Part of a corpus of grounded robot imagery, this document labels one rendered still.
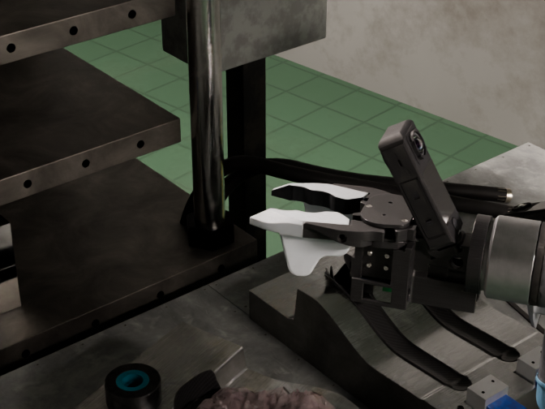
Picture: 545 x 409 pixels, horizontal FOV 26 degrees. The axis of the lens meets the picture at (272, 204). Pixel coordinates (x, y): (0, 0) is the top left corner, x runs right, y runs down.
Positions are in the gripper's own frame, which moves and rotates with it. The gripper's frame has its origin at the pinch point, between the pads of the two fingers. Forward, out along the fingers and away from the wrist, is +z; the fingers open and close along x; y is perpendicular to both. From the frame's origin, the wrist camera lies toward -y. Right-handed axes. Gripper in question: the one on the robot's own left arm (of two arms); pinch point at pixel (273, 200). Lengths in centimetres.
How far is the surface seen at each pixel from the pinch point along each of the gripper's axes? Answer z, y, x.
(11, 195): 66, 36, 67
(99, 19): 55, 8, 80
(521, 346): -21, 48, 68
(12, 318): 65, 59, 65
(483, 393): -18, 48, 52
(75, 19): 57, 7, 76
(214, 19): 38, 8, 92
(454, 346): -11, 49, 65
